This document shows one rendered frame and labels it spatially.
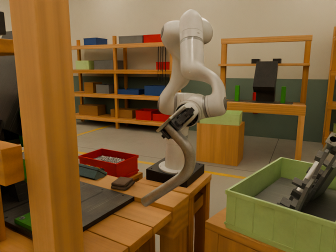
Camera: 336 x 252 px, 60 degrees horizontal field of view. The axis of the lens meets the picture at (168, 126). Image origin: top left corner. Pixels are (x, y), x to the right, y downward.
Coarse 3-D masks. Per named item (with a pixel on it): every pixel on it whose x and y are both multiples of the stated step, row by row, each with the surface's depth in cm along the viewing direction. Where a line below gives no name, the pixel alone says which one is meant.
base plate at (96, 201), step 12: (84, 192) 133; (96, 192) 133; (108, 192) 133; (120, 192) 133; (12, 204) 121; (24, 204) 121; (84, 204) 121; (96, 204) 121; (108, 204) 121; (120, 204) 121; (12, 216) 111; (84, 216) 111; (96, 216) 111; (12, 228) 106; (24, 228) 103; (84, 228) 105
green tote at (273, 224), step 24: (264, 168) 148; (288, 168) 163; (240, 192) 130; (240, 216) 118; (264, 216) 111; (288, 216) 105; (312, 216) 99; (264, 240) 113; (288, 240) 106; (312, 240) 101
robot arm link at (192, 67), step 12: (192, 36) 106; (180, 48) 108; (192, 48) 104; (180, 60) 107; (192, 60) 103; (192, 72) 102; (204, 72) 100; (216, 84) 97; (216, 96) 95; (216, 108) 95
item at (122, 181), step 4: (120, 176) 144; (116, 180) 139; (120, 180) 139; (124, 180) 139; (128, 180) 139; (132, 180) 143; (112, 184) 136; (116, 184) 136; (120, 184) 135; (124, 184) 135; (128, 184) 138; (132, 184) 141; (116, 188) 136; (120, 188) 135; (124, 188) 134
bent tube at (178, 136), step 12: (168, 120) 76; (168, 132) 78; (180, 132) 78; (180, 144) 77; (192, 156) 78; (192, 168) 79; (168, 180) 83; (180, 180) 80; (156, 192) 84; (144, 204) 87
